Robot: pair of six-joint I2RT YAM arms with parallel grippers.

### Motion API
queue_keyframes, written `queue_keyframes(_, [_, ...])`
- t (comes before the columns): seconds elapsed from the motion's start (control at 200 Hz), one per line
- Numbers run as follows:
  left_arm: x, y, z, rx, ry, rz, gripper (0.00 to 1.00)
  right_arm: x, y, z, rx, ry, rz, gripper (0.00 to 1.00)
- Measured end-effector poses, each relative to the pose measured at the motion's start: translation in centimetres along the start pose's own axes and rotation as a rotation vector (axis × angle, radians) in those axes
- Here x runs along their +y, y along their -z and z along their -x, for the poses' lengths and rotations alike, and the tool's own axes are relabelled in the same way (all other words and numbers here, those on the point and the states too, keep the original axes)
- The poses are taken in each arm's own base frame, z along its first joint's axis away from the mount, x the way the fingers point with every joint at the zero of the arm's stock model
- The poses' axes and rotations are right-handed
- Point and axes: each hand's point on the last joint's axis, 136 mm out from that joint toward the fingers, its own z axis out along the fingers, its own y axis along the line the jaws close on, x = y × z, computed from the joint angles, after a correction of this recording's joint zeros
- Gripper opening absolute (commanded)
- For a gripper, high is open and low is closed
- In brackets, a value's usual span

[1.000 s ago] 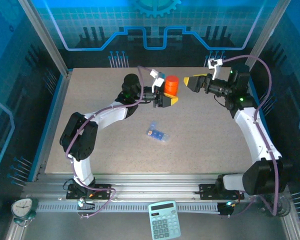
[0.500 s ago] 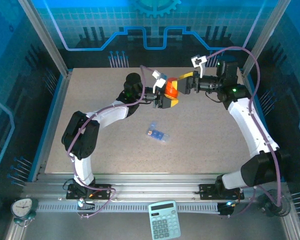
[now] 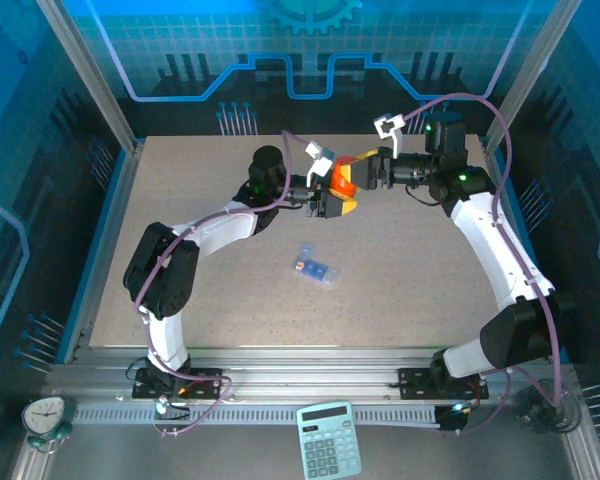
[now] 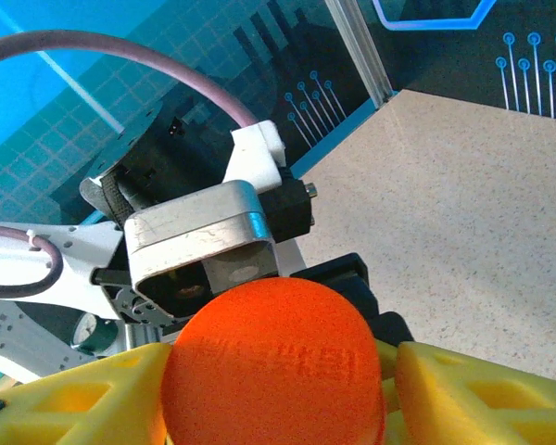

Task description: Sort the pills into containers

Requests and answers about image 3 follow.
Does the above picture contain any aluminium table side rail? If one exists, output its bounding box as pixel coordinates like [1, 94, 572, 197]
[54, 139, 146, 364]
[479, 137, 569, 364]

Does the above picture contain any green alarm clock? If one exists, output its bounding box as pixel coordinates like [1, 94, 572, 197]
[21, 394, 76, 454]

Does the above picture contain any left wrist camera, white mount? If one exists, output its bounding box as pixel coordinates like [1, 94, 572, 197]
[304, 141, 337, 187]

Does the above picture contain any black controller box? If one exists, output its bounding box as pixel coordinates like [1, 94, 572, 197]
[434, 403, 469, 432]

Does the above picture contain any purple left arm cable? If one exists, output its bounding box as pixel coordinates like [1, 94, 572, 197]
[133, 130, 311, 439]

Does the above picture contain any mint green calculator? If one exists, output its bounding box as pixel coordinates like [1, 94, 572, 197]
[295, 401, 364, 480]

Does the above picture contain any aluminium frame post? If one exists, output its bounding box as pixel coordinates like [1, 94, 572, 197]
[482, 0, 584, 151]
[34, 0, 144, 151]

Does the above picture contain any aluminium mounting beam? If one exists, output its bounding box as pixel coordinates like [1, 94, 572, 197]
[44, 347, 576, 406]

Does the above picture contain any right wrist camera, white mount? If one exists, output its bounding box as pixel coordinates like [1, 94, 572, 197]
[373, 113, 406, 157]

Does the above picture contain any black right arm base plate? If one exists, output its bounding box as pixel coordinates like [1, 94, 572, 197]
[397, 367, 490, 400]

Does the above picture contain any blue clear pill organizer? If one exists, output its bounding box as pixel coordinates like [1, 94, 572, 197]
[290, 243, 341, 290]

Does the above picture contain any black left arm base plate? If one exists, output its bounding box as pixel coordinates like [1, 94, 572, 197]
[131, 367, 224, 400]

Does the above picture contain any wrist camera, white mount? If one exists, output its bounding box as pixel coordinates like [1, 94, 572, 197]
[373, 113, 406, 157]
[304, 141, 337, 187]

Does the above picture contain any small circuit board with LED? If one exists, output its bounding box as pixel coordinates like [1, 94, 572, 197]
[154, 397, 191, 419]

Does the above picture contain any grey slotted cable duct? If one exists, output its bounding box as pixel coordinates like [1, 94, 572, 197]
[72, 404, 441, 426]

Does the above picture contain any small black desk fan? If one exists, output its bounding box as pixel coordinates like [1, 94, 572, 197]
[514, 378, 584, 435]

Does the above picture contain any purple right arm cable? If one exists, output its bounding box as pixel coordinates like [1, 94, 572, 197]
[402, 93, 564, 436]

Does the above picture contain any orange pill bottle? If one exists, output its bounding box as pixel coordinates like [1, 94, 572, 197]
[329, 155, 360, 200]

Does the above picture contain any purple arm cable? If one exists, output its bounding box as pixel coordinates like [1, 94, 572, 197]
[133, 130, 311, 439]
[402, 93, 564, 436]

